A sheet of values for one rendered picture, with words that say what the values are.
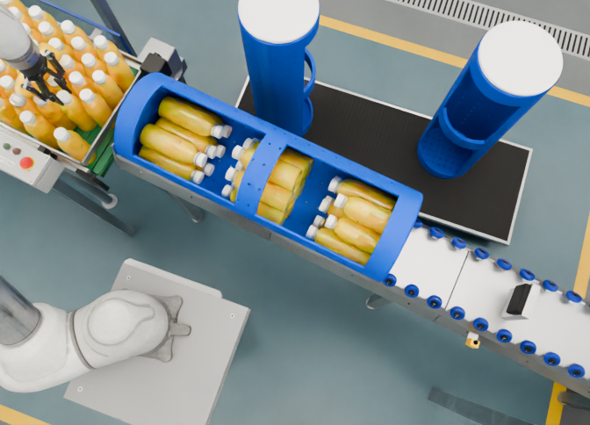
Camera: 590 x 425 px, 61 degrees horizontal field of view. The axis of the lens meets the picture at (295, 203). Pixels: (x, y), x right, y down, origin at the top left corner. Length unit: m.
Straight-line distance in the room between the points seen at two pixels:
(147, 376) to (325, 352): 1.21
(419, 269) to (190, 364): 0.75
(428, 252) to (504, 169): 1.13
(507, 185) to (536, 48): 0.94
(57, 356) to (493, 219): 1.99
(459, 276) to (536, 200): 1.28
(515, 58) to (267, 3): 0.85
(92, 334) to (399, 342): 1.65
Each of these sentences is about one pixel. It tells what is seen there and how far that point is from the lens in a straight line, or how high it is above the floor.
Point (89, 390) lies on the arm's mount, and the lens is 1.56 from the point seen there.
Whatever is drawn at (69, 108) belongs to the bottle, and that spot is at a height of 1.06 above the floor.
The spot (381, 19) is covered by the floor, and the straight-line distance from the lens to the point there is 3.12.
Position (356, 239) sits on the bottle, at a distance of 1.42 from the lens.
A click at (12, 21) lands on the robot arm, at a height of 1.48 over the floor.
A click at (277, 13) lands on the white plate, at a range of 1.83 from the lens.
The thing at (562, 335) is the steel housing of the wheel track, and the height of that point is 0.93.
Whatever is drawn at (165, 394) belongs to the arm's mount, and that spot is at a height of 1.08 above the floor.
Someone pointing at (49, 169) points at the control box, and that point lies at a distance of 1.72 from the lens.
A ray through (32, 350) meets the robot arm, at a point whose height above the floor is 1.36.
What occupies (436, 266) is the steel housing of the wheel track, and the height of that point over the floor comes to 0.93.
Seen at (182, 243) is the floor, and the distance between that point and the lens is 2.63.
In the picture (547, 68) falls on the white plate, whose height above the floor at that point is 1.04.
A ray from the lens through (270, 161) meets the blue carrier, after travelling 1.38.
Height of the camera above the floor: 2.53
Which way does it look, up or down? 75 degrees down
